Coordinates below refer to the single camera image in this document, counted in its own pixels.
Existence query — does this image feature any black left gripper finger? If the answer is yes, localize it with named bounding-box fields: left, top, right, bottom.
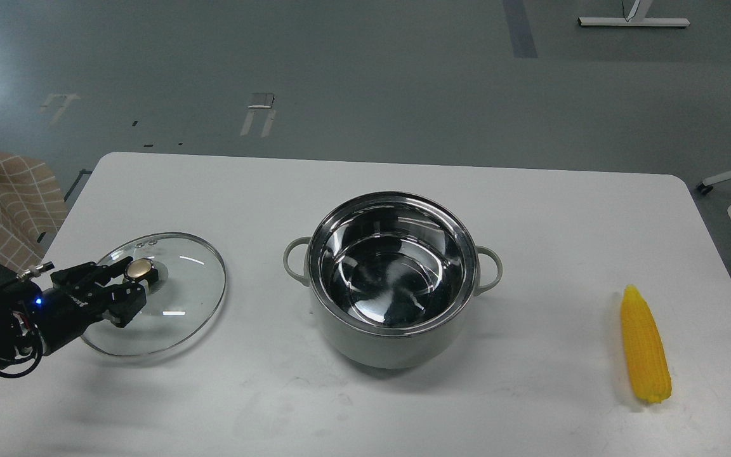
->
left=50, top=256, right=134, bottom=288
left=101, top=284, right=146, bottom=329

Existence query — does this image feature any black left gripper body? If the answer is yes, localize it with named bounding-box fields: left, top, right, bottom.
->
left=30, top=281, right=111, bottom=356

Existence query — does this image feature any glass pot lid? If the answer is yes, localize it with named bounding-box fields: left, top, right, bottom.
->
left=82, top=232, right=227, bottom=357

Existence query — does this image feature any yellow corn cob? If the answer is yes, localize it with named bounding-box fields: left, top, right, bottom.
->
left=620, top=284, right=673, bottom=404

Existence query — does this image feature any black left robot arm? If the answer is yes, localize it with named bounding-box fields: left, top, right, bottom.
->
left=0, top=257, right=157, bottom=379

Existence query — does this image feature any grey stainless steel pot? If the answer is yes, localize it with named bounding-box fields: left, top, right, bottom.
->
left=282, top=191, right=504, bottom=369

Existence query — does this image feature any white desk leg base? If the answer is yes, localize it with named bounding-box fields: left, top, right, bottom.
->
left=577, top=1, right=690, bottom=29

